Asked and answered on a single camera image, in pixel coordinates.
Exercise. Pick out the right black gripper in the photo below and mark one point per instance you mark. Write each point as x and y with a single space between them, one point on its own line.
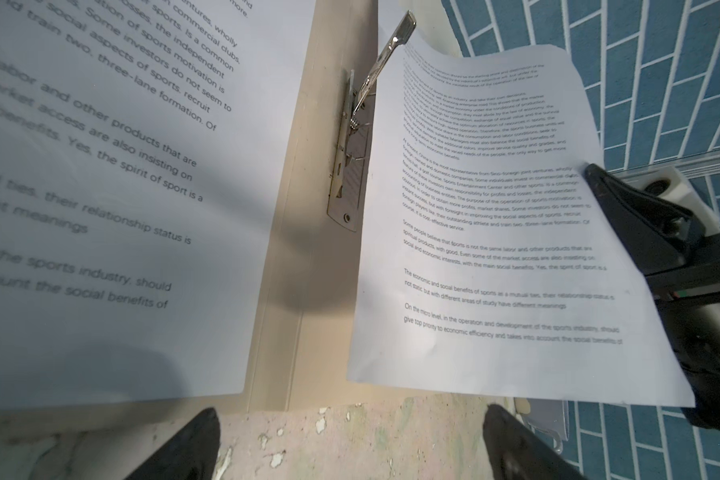
666 242

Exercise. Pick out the beige paper folder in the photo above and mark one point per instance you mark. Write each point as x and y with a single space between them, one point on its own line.
312 240

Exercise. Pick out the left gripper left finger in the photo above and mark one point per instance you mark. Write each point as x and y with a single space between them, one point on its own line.
190 454

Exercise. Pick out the printed text sheet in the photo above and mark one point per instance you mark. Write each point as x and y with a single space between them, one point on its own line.
114 192
487 265

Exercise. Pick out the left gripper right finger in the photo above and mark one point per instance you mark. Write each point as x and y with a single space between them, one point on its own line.
514 452

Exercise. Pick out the metal folder clip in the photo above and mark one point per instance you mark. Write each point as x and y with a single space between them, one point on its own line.
353 147

